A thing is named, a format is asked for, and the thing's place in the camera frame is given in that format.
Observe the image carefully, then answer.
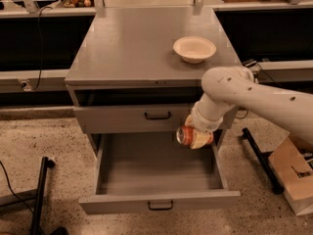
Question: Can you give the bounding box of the open grey middle drawer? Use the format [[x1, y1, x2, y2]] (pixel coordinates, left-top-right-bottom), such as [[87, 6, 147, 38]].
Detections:
[[79, 132, 241, 214]]

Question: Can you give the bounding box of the black stand leg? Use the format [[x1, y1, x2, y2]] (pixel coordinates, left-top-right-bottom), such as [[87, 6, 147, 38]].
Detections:
[[30, 157, 55, 235], [243, 127, 284, 195]]

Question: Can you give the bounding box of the black stand leg right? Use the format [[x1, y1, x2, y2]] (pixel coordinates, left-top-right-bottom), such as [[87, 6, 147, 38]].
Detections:
[[243, 127, 284, 195]]

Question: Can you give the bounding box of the closed grey top drawer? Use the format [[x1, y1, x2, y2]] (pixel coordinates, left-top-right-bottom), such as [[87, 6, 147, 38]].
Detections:
[[73, 103, 239, 135]]

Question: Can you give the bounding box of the black stand leg left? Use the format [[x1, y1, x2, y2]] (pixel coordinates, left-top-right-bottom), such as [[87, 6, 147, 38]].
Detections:
[[30, 157, 55, 235]]

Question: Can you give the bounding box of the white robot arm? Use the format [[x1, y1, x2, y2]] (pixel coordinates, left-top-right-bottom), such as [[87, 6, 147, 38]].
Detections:
[[185, 67, 313, 144]]

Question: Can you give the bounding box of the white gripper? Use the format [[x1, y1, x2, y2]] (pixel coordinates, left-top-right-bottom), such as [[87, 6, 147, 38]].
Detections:
[[185, 105, 223, 149]]

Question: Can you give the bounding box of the cardboard box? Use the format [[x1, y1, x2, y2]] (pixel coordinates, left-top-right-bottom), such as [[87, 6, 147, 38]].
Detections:
[[269, 135, 313, 215]]

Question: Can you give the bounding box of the grey drawer cabinet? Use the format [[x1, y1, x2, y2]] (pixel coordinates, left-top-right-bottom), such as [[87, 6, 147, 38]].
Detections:
[[66, 7, 240, 149]]

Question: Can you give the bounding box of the black cable left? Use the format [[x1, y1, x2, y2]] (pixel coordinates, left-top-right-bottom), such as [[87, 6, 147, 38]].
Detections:
[[32, 5, 54, 92]]

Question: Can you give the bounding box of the white bowl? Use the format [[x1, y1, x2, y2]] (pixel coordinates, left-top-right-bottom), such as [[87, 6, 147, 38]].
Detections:
[[173, 36, 216, 64]]

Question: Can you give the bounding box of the orange coke can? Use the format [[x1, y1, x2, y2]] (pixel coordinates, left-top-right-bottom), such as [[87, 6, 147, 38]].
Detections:
[[176, 125, 201, 147]]

